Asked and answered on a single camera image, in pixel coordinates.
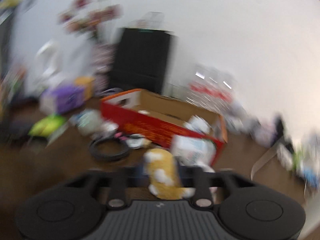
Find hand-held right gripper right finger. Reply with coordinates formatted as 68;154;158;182
175;166;256;208

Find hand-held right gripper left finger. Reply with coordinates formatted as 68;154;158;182
61;166;148;209

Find yellow and white plush toy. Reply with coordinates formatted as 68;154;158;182
142;148;196;201

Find white soft packet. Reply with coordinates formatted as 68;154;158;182
172;134;217;167

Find red cardboard box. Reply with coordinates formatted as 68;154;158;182
100;89;228;167

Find white bottle cap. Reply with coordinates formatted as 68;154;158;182
126;136;146;150

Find crumpled blue white wrapper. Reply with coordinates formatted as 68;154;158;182
74;109;118;136

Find shrink-wrapped water bottle pack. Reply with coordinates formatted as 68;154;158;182
187;65;236;106

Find lime green pouch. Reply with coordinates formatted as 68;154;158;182
29;114;68;137

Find purple tissue pack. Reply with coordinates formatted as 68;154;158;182
40;84;87;115

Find black paper bag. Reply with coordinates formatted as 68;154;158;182
110;27;176;95

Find mottled pink ceramic vase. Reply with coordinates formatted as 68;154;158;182
90;42;116;93

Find black case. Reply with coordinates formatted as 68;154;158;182
0;119;33;143

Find white plastic jug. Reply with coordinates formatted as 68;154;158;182
35;40;63;86

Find dried pink rose bouquet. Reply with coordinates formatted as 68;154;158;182
59;0;123;38

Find black ring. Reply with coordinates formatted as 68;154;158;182
89;137;132;163

